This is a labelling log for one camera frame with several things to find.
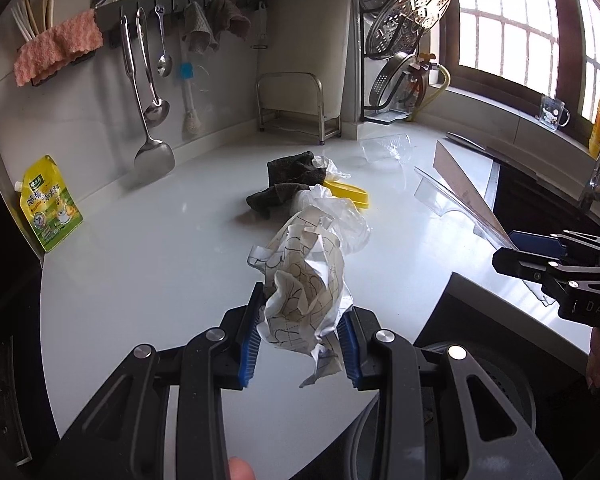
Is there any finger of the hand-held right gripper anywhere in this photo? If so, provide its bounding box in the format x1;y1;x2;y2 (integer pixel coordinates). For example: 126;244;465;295
509;230;568;262
492;247;563;281

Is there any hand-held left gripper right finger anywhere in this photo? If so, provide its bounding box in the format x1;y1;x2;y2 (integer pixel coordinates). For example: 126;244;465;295
337;307;563;480

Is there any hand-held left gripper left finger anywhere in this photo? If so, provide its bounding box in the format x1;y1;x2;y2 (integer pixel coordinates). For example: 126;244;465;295
40;282;268;480

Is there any printed paper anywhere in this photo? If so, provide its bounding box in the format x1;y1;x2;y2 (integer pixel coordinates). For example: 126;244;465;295
256;204;355;389

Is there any brown cardboard sheet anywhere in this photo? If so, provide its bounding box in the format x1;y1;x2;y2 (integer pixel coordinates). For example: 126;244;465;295
432;140;519;252

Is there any clear plastic tray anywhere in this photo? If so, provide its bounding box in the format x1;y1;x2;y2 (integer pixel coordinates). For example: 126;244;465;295
414;166;556;307

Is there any dark grey trash bin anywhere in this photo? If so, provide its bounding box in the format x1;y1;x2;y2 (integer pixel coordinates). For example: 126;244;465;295
340;272;600;480

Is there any clear plastic cup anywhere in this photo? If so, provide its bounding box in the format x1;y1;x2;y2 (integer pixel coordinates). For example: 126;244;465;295
360;133;414;164

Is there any person's left hand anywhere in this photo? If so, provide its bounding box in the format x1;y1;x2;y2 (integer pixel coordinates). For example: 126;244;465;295
228;457;256;480

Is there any kitchen sink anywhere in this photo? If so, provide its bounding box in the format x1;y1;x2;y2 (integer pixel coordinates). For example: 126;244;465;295
485;146;600;243

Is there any clear printed mug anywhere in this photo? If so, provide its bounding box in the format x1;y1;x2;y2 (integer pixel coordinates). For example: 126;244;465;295
538;94;571;132

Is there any clear plastic bag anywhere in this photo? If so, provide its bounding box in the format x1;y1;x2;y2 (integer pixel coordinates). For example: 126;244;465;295
247;185;372;273

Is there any yellow plastic lid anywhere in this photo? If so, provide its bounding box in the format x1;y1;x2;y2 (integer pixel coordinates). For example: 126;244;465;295
325;180;371;210

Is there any dark grey sock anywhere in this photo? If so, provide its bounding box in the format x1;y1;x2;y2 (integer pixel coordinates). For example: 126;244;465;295
245;150;327;220

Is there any crumpled clear plastic film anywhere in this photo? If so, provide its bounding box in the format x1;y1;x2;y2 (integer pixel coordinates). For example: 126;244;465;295
311;156;352;182

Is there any clear drip tray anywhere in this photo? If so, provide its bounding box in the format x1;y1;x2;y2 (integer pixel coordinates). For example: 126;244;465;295
366;109;412;125

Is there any metal spatula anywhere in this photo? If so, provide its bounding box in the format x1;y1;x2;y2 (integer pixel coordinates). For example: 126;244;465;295
120;15;176;177

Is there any window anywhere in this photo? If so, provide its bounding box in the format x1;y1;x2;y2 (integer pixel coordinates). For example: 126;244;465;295
452;0;600;128

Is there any small steel rack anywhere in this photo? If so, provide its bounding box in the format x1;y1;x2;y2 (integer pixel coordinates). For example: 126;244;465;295
255;72;342;146

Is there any green yellow pouch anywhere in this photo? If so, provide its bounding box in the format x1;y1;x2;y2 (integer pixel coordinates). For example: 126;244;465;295
13;155;85;254

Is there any metal ladle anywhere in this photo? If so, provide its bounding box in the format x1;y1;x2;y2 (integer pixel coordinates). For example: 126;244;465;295
136;7;171;128

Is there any perforated steel steamer plate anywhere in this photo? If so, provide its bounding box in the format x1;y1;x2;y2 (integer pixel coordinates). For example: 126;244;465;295
365;0;454;62

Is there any metal spoon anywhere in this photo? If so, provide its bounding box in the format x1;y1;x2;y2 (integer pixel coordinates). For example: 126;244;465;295
154;5;174;79

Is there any white cutting board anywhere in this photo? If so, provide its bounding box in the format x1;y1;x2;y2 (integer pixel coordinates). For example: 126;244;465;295
257;0;361;126

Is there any grey knitted cloth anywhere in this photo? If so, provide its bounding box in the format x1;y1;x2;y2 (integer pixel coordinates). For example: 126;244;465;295
181;1;220;54

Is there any white peeler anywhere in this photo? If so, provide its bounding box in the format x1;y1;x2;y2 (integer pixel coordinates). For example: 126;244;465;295
252;2;271;50

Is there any pink cloth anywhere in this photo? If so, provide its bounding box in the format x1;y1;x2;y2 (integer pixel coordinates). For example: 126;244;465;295
13;10;104;88

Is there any bundle of white chopsticks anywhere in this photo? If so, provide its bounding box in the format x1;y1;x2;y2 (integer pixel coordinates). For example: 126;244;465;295
10;0;62;45

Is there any yellow hose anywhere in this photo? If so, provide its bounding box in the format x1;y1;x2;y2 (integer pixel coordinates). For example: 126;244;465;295
411;64;452;122

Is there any blue handled bottle brush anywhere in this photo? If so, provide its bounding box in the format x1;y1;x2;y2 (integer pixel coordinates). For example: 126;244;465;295
180;62;204;137

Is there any black wire rack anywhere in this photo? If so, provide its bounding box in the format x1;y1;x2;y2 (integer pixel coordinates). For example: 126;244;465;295
355;0;433;125

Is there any black wall holder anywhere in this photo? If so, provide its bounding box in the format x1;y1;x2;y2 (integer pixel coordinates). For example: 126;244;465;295
29;47;102;87

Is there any grey hook rail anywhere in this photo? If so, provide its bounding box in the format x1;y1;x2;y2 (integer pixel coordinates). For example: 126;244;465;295
96;0;269;48

